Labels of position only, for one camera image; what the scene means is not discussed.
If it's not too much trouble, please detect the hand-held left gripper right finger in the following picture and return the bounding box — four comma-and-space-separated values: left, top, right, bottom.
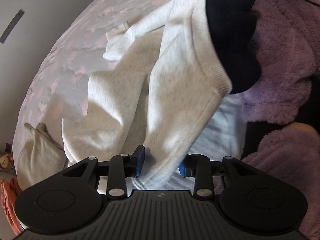
178, 153, 275, 201

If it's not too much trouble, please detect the purple fuzzy pajamas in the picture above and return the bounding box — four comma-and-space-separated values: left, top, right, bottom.
215, 0, 320, 240

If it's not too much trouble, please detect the orange cloth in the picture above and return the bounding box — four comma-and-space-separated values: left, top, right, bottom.
0, 177, 23, 236

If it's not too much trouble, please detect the grey wall switch panel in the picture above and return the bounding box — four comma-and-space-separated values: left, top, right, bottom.
0, 9, 25, 44

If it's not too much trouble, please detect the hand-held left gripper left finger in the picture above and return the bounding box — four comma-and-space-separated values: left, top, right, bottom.
46, 144, 146, 201

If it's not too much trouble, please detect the hanging row of plush toys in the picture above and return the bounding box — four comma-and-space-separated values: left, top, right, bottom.
0, 153, 13, 173

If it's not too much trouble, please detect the beige fleece garment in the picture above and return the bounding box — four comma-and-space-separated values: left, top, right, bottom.
17, 122, 67, 189

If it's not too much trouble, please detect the bed with pink dotted sheet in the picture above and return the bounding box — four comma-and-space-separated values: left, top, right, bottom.
11, 0, 248, 193

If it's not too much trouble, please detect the white printed sweatshirt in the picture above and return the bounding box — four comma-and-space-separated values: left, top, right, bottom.
61, 0, 262, 190

